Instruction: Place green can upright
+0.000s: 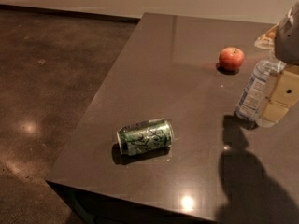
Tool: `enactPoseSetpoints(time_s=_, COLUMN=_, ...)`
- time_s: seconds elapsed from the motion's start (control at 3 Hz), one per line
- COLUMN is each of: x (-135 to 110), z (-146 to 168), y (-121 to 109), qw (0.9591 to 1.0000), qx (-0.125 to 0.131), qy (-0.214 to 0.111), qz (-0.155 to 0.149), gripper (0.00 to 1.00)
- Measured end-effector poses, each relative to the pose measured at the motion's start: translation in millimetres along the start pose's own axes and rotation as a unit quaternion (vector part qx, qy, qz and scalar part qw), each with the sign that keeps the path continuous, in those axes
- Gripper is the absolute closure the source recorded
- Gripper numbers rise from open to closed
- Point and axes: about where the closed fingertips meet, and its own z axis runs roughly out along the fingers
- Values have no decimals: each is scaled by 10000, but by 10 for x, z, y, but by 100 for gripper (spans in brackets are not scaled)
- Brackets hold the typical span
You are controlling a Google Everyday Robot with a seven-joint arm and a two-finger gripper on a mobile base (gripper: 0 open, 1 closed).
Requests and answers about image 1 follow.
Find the clear plastic water bottle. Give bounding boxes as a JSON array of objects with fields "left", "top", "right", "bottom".
[{"left": 235, "top": 59, "right": 285, "bottom": 122}]

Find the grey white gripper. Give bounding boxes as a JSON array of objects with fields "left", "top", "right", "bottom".
[{"left": 254, "top": 2, "right": 299, "bottom": 127}]

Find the green drink can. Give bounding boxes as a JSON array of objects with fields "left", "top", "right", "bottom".
[{"left": 117, "top": 119, "right": 174, "bottom": 156}]

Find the red apple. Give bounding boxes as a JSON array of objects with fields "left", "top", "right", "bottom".
[{"left": 219, "top": 47, "right": 245, "bottom": 72}]

